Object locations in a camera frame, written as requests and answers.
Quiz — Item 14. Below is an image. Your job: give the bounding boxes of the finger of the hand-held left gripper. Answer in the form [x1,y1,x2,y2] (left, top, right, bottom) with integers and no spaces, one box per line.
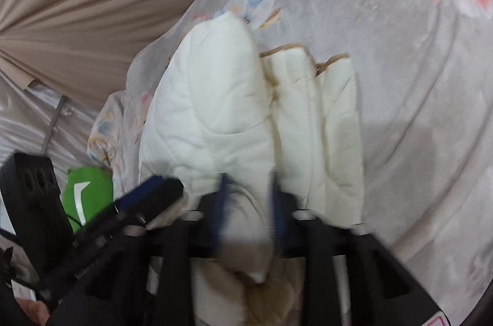
[92,175,185,234]

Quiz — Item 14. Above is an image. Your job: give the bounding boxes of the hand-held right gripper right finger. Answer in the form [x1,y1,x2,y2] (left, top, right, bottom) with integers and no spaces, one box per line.
[270,174,443,326]

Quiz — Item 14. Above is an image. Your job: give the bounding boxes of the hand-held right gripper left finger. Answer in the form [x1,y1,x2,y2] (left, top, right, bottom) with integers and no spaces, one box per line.
[160,174,234,326]

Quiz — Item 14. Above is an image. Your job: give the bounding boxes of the white quilted jacket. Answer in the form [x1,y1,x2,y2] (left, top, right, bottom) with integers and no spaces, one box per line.
[139,11,366,326]

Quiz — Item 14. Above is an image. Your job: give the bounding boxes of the green bag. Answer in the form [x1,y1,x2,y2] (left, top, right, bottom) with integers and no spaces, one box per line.
[62,166,114,232]

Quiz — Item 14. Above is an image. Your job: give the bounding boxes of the black box with round holes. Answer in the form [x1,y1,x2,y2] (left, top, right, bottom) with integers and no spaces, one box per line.
[0,153,74,273]

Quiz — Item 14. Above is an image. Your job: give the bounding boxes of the silvery cloth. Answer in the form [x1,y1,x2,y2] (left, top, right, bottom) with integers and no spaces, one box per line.
[0,70,101,246]

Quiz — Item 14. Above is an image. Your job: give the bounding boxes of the grey floral blanket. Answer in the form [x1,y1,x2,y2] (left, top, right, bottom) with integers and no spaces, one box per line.
[87,0,493,326]

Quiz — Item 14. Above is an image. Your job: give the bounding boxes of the beige curtain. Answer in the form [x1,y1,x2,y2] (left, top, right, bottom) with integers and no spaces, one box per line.
[0,0,297,111]

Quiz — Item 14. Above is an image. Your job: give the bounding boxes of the metal frame pole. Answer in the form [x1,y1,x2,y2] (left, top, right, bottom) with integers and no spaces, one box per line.
[40,95,69,157]

